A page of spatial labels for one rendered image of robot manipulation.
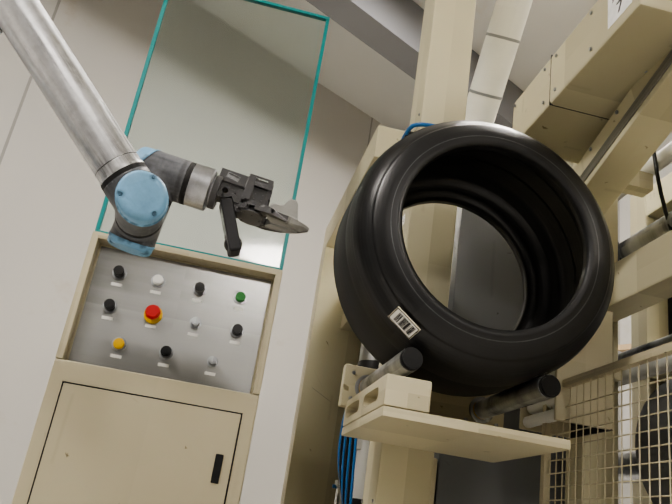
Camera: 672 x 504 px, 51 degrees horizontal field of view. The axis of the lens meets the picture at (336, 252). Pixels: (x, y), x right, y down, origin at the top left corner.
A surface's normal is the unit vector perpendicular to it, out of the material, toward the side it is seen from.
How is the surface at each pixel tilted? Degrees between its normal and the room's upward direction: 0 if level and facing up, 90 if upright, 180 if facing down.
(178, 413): 90
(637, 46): 180
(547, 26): 180
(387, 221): 91
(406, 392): 90
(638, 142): 162
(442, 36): 90
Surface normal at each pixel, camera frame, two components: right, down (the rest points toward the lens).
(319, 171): 0.66, -0.19
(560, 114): -0.15, 0.92
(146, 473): 0.20, -0.34
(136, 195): 0.35, -0.18
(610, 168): -0.07, 0.77
